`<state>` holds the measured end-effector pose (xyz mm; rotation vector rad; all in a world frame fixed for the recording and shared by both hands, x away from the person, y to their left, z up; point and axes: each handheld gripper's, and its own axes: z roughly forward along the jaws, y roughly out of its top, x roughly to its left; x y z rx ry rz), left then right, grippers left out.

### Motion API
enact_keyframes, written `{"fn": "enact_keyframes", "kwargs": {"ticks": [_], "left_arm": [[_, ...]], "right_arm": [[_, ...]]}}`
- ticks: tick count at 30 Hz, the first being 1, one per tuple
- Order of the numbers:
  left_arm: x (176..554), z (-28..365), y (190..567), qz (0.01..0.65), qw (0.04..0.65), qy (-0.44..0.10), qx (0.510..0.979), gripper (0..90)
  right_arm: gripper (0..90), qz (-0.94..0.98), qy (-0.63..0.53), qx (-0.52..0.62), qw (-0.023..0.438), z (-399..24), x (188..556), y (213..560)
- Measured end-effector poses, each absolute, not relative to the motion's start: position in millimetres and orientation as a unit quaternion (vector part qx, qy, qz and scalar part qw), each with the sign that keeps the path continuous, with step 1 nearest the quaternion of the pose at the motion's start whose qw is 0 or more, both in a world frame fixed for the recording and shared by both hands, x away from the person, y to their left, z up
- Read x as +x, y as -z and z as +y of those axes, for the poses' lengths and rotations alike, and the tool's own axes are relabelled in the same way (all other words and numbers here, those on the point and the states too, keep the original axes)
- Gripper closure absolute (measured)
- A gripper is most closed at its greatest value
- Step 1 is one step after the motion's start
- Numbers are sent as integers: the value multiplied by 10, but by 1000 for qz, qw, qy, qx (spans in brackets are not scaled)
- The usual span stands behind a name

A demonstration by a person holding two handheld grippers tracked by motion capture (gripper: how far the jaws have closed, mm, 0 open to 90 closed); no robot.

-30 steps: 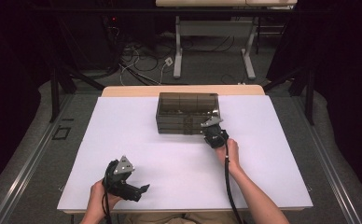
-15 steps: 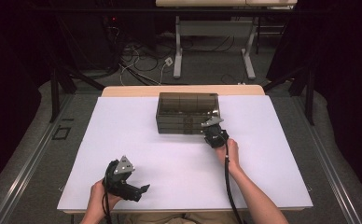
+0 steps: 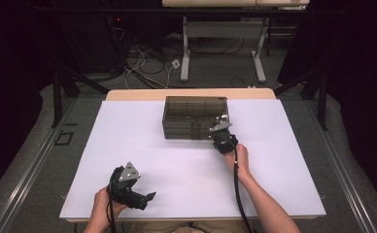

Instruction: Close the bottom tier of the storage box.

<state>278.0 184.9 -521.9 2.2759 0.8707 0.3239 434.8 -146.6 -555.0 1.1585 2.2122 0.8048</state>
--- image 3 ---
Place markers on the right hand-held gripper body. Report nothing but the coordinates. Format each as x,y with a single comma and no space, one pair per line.
224,140

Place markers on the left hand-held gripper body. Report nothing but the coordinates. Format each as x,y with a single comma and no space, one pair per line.
125,191

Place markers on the smoky plastic drawer box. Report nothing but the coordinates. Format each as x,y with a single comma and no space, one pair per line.
193,108

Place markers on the person's right hand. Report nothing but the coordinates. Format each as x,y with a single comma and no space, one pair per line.
240,161

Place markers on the person's left hand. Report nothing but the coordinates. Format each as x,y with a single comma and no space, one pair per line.
100,207

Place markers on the white table mat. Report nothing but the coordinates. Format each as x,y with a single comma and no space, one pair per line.
183,168

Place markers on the person's tan pants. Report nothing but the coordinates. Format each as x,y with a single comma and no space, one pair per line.
183,227

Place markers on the white plug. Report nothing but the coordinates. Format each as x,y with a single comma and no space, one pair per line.
175,63

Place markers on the black metal stand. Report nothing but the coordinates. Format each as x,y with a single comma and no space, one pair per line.
57,97
322,103

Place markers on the white desk with legs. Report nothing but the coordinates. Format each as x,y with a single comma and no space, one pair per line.
222,29

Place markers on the power strip with red light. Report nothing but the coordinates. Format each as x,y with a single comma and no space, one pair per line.
118,21

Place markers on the black metal crossbar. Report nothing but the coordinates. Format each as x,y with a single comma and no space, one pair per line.
112,11

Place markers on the aluminium floor rail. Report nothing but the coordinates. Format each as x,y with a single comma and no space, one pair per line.
31,168
342,174

